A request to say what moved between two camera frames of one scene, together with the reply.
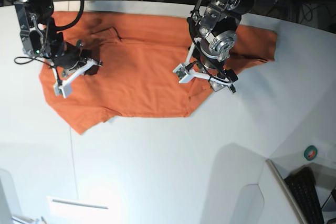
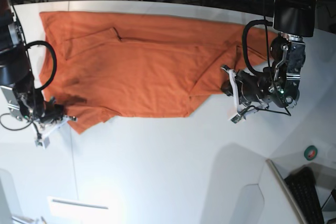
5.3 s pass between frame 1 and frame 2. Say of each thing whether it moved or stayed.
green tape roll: stayed
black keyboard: stayed
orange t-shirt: stayed
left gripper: moved
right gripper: moved
